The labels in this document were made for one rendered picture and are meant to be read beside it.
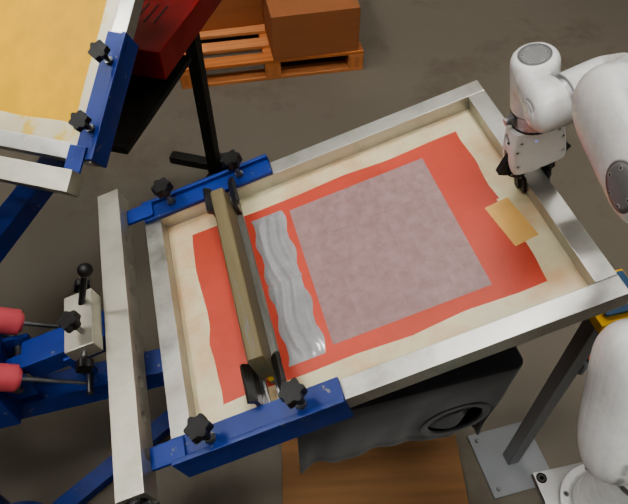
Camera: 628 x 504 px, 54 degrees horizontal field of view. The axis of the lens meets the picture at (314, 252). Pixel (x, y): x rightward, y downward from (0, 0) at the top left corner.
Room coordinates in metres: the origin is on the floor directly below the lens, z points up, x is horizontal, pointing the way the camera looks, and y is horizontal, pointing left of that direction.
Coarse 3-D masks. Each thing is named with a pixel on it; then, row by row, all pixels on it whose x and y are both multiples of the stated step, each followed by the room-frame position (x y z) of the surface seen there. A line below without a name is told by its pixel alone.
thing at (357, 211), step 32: (416, 160) 0.97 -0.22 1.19; (448, 160) 0.95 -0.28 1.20; (320, 192) 0.93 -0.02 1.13; (352, 192) 0.92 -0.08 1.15; (384, 192) 0.90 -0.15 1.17; (416, 192) 0.88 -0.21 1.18; (448, 192) 0.87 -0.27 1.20; (480, 192) 0.85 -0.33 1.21; (288, 224) 0.86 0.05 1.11; (320, 224) 0.85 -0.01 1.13; (352, 224) 0.83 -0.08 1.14; (384, 224) 0.82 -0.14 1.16; (416, 224) 0.80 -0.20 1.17; (256, 256) 0.80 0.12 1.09; (320, 256) 0.77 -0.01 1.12; (224, 288) 0.73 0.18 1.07
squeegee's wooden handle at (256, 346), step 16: (224, 192) 0.89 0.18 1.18; (224, 208) 0.84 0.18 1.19; (224, 224) 0.80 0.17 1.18; (224, 240) 0.76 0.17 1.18; (240, 240) 0.79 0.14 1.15; (224, 256) 0.73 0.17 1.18; (240, 256) 0.72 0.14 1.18; (240, 272) 0.68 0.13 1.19; (240, 288) 0.65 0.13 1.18; (240, 304) 0.61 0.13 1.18; (256, 304) 0.64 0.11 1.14; (240, 320) 0.58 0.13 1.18; (256, 320) 0.59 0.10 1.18; (256, 336) 0.55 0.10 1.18; (256, 352) 0.52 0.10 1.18; (256, 368) 0.51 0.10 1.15; (272, 368) 0.51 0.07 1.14
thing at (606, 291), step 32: (448, 96) 1.10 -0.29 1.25; (480, 96) 1.08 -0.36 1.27; (384, 128) 1.04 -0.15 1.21; (416, 128) 1.06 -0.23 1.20; (288, 160) 1.01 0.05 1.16; (320, 160) 1.01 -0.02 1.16; (256, 192) 0.97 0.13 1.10; (544, 192) 0.79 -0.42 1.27; (160, 224) 0.90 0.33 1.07; (576, 224) 0.71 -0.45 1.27; (160, 256) 0.81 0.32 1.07; (576, 256) 0.65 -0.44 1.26; (160, 288) 0.73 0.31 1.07; (608, 288) 0.58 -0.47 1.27; (160, 320) 0.66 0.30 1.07; (512, 320) 0.55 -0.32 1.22; (544, 320) 0.54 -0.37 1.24; (576, 320) 0.55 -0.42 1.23; (160, 352) 0.59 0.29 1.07; (416, 352) 0.51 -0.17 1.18; (448, 352) 0.51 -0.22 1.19; (480, 352) 0.51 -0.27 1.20; (352, 384) 0.47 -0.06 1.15; (384, 384) 0.47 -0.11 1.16; (192, 416) 0.46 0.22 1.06
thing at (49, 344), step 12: (48, 336) 0.63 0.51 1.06; (60, 336) 0.62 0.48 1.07; (24, 348) 0.61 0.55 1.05; (36, 348) 0.61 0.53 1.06; (48, 348) 0.60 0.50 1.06; (60, 348) 0.60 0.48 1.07; (24, 360) 0.58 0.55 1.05; (36, 360) 0.58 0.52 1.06; (48, 360) 0.58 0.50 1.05; (60, 360) 0.59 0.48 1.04; (36, 372) 0.57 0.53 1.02; (48, 372) 0.58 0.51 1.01
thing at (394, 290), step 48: (432, 240) 0.76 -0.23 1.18; (480, 240) 0.74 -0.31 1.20; (336, 288) 0.69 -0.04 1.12; (384, 288) 0.67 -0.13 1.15; (432, 288) 0.65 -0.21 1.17; (480, 288) 0.64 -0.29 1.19; (528, 288) 0.62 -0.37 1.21; (240, 336) 0.62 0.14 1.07; (336, 336) 0.59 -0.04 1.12; (384, 336) 0.57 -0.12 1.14; (240, 384) 0.52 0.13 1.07
